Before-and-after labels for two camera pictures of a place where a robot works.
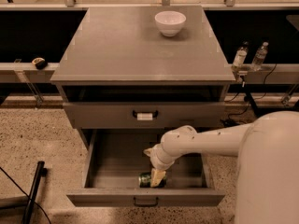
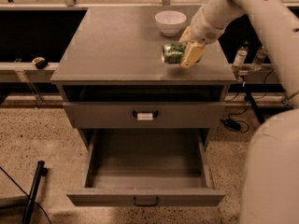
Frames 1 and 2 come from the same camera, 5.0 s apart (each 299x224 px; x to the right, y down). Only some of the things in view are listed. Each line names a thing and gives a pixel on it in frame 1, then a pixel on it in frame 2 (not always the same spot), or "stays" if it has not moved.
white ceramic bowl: (170, 22) stays
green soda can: (145, 180) → (173, 52)
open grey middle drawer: (113, 160) stays
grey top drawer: (143, 115) stays
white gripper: (158, 162) → (203, 29)
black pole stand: (40, 173) stays
